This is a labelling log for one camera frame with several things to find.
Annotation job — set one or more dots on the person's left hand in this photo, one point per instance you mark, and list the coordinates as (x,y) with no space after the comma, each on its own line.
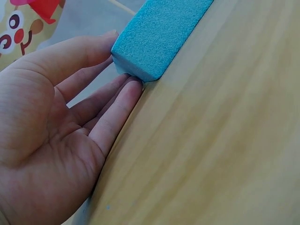
(42,145)

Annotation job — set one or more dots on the person's left thumb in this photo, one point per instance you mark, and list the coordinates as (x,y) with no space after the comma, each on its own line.
(77,50)

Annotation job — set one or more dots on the blue foam block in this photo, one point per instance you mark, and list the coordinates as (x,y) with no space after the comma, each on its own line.
(154,39)

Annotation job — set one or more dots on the thin wooden stick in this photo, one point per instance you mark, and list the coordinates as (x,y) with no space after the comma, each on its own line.
(124,7)

